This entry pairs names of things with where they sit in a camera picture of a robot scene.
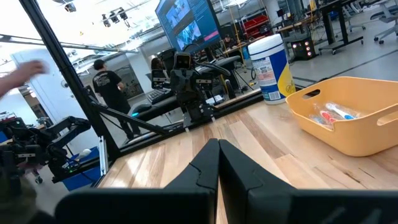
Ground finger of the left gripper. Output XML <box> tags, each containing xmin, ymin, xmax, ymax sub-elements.
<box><xmin>170</xmin><ymin>70</ymin><xmax>185</xmax><ymax>93</ymax></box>
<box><xmin>184</xmin><ymin>70</ymin><xmax>200</xmax><ymax>93</ymax></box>

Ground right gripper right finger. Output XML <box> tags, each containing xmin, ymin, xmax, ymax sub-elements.
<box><xmin>219</xmin><ymin>139</ymin><xmax>296</xmax><ymax>224</ymax></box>

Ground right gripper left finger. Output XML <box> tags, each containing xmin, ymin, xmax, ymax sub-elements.
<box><xmin>164</xmin><ymin>138</ymin><xmax>221</xmax><ymax>224</ymax></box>

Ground blue white toothbrush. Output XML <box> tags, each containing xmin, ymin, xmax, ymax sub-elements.
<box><xmin>325</xmin><ymin>101</ymin><xmax>363</xmax><ymax>121</ymax></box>
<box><xmin>308</xmin><ymin>113</ymin><xmax>333</xmax><ymax>130</ymax></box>

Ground red white toothbrush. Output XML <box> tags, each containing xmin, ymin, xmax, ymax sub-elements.
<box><xmin>318</xmin><ymin>110</ymin><xmax>338</xmax><ymax>124</ymax></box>

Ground person's forearm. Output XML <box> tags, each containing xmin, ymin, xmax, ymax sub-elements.
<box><xmin>0</xmin><ymin>70</ymin><xmax>24</xmax><ymax>98</ymax></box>

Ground black keyboard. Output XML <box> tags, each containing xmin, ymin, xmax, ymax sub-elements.
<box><xmin>146</xmin><ymin>88</ymin><xmax>175</xmax><ymax>105</ymax></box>

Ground black computer mouse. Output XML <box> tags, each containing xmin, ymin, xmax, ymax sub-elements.
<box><xmin>130</xmin><ymin>103</ymin><xmax>153</xmax><ymax>118</ymax></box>

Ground person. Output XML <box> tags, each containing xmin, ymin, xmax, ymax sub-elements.
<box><xmin>92</xmin><ymin>58</ymin><xmax>142</xmax><ymax>141</ymax></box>
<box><xmin>222</xmin><ymin>33</ymin><xmax>239</xmax><ymax>50</ymax></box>

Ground large display screen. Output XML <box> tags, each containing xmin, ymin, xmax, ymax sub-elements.
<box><xmin>154</xmin><ymin>0</ymin><xmax>222</xmax><ymax>53</ymax></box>

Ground white paper cup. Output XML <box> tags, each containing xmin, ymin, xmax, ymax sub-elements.
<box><xmin>248</xmin><ymin>33</ymin><xmax>297</xmax><ymax>105</ymax></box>

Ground red storage bins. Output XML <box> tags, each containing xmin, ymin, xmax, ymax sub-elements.
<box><xmin>242</xmin><ymin>14</ymin><xmax>271</xmax><ymax>40</ymax></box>

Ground black computer with lit fans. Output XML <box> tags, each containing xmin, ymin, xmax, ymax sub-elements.
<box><xmin>290</xmin><ymin>37</ymin><xmax>318</xmax><ymax>62</ymax></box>

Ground blue storage bin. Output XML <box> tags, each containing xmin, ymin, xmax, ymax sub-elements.
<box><xmin>62</xmin><ymin>146</ymin><xmax>103</xmax><ymax>191</ymax></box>

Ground orange plastic bin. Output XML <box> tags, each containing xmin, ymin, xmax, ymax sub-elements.
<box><xmin>285</xmin><ymin>76</ymin><xmax>398</xmax><ymax>157</ymax></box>

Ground person's hand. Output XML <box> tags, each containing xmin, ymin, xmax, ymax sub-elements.
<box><xmin>17</xmin><ymin>60</ymin><xmax>48</xmax><ymax>82</ymax></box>

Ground black standing desk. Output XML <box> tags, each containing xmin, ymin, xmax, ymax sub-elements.
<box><xmin>317</xmin><ymin>0</ymin><xmax>364</xmax><ymax>55</ymax></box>

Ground grey office chair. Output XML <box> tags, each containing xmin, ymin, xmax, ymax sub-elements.
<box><xmin>369</xmin><ymin>0</ymin><xmax>398</xmax><ymax>44</ymax></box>

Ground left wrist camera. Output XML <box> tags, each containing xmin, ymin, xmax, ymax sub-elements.
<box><xmin>173</xmin><ymin>52</ymin><xmax>192</xmax><ymax>70</ymax></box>

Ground black upright frame post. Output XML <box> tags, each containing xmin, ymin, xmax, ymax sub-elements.
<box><xmin>18</xmin><ymin>0</ymin><xmax>122</xmax><ymax>159</ymax></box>

